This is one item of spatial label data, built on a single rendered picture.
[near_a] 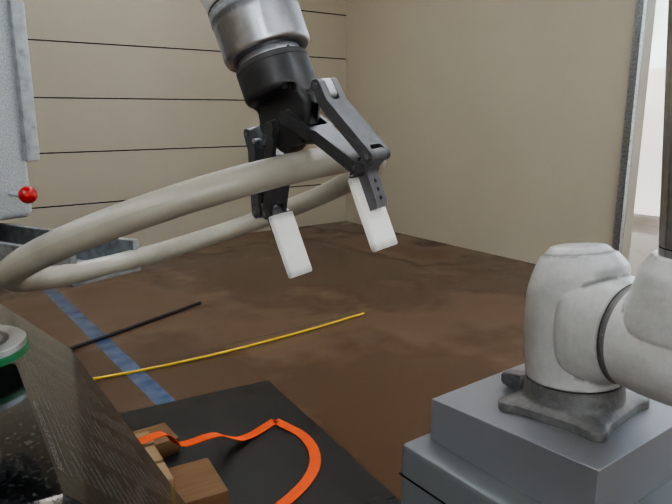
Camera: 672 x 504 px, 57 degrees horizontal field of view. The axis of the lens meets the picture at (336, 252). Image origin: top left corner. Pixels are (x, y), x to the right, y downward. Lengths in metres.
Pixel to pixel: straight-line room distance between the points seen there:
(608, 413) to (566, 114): 4.80
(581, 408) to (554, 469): 0.11
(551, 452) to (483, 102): 5.47
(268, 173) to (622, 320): 0.55
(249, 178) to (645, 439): 0.72
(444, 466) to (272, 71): 0.72
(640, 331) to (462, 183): 5.63
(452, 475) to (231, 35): 0.75
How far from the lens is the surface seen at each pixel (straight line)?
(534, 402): 1.07
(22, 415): 1.20
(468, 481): 1.06
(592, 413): 1.05
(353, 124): 0.56
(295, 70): 0.62
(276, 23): 0.62
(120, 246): 1.03
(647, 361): 0.91
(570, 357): 1.00
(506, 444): 1.04
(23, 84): 1.31
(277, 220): 0.67
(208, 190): 0.57
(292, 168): 0.60
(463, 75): 6.49
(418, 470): 1.13
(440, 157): 6.68
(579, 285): 0.99
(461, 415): 1.09
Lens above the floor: 1.37
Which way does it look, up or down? 13 degrees down
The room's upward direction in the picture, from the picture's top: straight up
